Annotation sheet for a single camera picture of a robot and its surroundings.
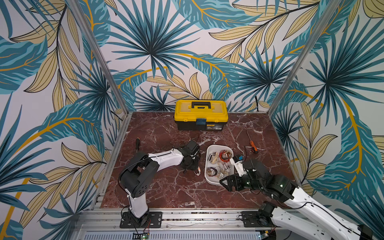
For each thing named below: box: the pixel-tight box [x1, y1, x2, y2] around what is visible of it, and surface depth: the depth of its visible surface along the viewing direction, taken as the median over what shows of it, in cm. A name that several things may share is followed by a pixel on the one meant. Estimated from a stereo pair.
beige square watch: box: [208, 151, 220, 165], surface depth 94 cm
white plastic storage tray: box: [204, 144, 235, 186], surface depth 94 cm
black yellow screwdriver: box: [135, 137, 141, 153], surface depth 102 cm
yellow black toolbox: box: [174, 99, 229, 132], surface depth 100 cm
